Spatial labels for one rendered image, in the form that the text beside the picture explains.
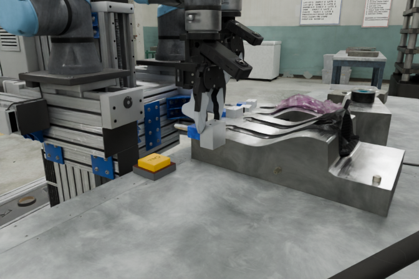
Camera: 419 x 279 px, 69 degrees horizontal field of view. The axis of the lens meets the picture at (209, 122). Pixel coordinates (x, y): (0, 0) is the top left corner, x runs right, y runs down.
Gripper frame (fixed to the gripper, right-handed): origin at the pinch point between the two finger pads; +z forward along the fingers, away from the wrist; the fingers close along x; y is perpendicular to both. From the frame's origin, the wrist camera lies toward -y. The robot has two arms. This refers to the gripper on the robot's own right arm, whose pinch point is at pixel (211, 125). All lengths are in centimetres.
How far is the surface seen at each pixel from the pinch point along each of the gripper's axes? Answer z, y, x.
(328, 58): 37, 163, -670
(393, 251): 7.9, -38.2, 10.9
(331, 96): 9, -1, -96
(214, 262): 15.0, -15.5, 20.2
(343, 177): 9.0, -26.9, -10.2
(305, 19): -49, 241, -719
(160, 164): 11.9, 13.3, 3.2
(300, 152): 5.5, -17.5, -10.0
